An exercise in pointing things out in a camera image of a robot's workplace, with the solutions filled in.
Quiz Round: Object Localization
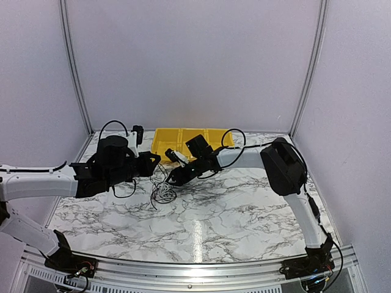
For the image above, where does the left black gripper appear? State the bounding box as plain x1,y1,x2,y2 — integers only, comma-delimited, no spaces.
106,151,161,188

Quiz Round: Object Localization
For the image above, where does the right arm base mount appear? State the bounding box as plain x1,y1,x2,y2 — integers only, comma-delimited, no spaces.
279,256,335,280

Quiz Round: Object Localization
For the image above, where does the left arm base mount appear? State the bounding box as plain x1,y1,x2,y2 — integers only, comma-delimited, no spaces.
45,255,98,278

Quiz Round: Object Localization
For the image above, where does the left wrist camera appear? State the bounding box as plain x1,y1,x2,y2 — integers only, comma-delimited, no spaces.
126,125,144,157

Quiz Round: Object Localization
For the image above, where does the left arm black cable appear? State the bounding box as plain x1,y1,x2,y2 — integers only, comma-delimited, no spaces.
0,120,137,199

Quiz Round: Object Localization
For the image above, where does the middle yellow bin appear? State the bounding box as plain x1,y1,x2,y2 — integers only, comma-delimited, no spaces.
180,128,208,161

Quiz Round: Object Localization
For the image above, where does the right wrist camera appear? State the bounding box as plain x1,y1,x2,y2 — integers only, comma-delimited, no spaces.
165,148,189,167

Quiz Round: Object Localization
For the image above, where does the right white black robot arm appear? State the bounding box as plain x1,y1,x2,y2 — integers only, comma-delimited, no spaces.
166,135,335,273

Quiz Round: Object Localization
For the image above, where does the aluminium corner post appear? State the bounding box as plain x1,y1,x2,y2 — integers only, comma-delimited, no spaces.
58,0,94,135
289,0,329,138

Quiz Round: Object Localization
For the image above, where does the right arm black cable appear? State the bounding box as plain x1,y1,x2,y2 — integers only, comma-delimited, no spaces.
197,128,345,288

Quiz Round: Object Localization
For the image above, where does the yellow bin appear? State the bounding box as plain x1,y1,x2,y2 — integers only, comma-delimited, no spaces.
204,128,235,149
151,128,182,162
180,128,208,161

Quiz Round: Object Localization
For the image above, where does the right yellow bin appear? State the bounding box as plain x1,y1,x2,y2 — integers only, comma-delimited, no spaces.
204,128,235,149

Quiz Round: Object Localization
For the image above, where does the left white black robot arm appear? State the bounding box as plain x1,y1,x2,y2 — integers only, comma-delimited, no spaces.
1,133,161,272

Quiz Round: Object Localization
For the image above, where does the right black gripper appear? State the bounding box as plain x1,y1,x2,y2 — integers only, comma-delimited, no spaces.
165,157,205,187

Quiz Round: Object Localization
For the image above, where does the left yellow bin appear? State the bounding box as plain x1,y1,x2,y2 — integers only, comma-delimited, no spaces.
151,128,182,162

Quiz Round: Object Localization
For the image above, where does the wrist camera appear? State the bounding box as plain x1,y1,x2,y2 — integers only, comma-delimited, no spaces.
165,148,189,167
126,125,144,157

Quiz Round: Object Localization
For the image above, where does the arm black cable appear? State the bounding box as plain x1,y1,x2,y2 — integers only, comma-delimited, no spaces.
0,120,137,199
197,128,345,288

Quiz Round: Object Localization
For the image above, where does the aluminium front frame rail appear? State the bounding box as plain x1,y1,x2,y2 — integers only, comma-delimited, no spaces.
12,241,367,293

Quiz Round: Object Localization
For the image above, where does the left aluminium corner post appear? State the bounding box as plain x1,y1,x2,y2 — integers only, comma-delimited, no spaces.
58,0,94,135

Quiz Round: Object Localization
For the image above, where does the right aluminium corner post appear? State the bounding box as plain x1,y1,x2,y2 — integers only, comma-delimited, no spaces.
289,0,329,138

